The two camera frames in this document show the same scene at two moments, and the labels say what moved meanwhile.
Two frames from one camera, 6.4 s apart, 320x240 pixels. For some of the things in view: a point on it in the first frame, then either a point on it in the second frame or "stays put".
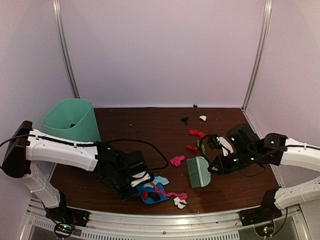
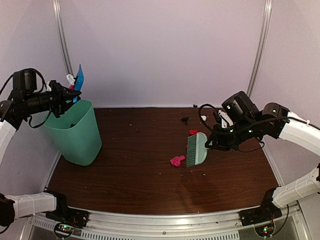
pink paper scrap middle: x=176 y=160 stays put
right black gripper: x=223 y=169 -> x=218 y=142
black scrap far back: x=184 y=119 stays put
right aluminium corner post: x=251 y=87 stays put
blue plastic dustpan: x=155 y=194 -> x=79 y=82
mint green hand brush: x=199 y=175 -> x=196 y=151
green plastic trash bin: x=74 y=118 stays put
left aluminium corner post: x=57 y=7 stays put
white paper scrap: x=177 y=200 -> x=70 y=79
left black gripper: x=125 y=196 -> x=61 y=105
